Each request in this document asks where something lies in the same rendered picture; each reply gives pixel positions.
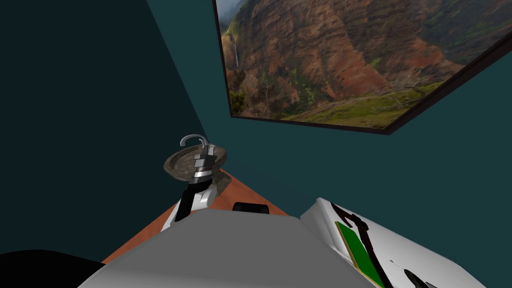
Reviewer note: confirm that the framed canyon landscape picture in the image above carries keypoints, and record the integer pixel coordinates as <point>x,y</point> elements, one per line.
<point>340,60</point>

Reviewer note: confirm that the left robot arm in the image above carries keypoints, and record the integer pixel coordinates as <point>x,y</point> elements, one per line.
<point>198,200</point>

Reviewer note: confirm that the brown round sink basin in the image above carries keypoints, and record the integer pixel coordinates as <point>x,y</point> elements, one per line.
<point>180,164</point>

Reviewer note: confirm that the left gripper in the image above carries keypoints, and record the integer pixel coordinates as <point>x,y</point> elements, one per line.
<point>203,162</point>

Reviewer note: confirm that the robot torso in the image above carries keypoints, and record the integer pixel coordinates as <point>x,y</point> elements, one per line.
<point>240,252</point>

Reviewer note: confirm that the silver curved faucet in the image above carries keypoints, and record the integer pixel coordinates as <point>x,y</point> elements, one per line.
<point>191,138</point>

